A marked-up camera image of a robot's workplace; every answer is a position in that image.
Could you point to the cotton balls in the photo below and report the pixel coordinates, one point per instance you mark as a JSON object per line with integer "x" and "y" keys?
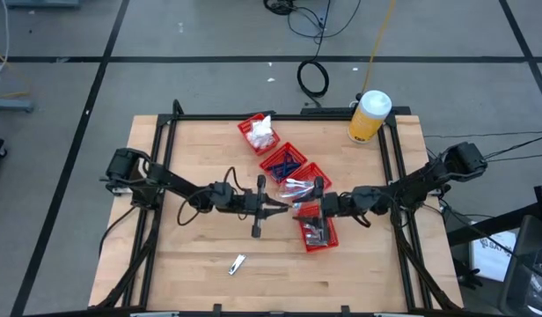
{"x": 267, "y": 141}
{"x": 265, "y": 125}
{"x": 254, "y": 138}

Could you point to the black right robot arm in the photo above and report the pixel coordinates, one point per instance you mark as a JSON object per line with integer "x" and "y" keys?
{"x": 416, "y": 180}

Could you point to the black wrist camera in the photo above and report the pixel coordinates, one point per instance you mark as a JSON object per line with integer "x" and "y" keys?
{"x": 222, "y": 190}
{"x": 364, "y": 197}

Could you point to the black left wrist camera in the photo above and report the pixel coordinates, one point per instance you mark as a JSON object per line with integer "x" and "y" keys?
{"x": 222, "y": 190}

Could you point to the yellow wipes canister white lid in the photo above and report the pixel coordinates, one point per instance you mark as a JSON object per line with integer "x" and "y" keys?
{"x": 368, "y": 119}

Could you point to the black metal beam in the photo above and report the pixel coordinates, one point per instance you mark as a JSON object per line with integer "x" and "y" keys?
{"x": 495, "y": 223}

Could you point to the white printed box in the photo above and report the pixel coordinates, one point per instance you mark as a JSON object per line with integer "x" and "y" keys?
{"x": 491, "y": 260}

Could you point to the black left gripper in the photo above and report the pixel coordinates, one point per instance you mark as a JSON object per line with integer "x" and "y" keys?
{"x": 246, "y": 204}

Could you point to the grey metal floor base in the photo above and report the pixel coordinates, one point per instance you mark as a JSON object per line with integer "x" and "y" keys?
{"x": 11, "y": 105}

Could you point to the red plastic mesh basket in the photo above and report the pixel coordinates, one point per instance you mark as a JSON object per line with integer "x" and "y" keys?
{"x": 334, "y": 238}
{"x": 321, "y": 174}
{"x": 242, "y": 128}
{"x": 297, "y": 166}

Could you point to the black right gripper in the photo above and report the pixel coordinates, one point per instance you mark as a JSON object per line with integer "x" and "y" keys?
{"x": 337, "y": 204}

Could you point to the black power strip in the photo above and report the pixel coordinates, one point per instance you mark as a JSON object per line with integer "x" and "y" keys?
{"x": 326, "y": 111}

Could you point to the black storage bin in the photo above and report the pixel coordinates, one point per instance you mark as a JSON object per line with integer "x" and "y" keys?
{"x": 530, "y": 264}

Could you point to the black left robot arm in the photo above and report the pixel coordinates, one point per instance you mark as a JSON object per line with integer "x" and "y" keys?
{"x": 174, "y": 182}

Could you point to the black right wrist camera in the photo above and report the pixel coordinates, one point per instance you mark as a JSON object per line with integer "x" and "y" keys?
{"x": 364, "y": 197}

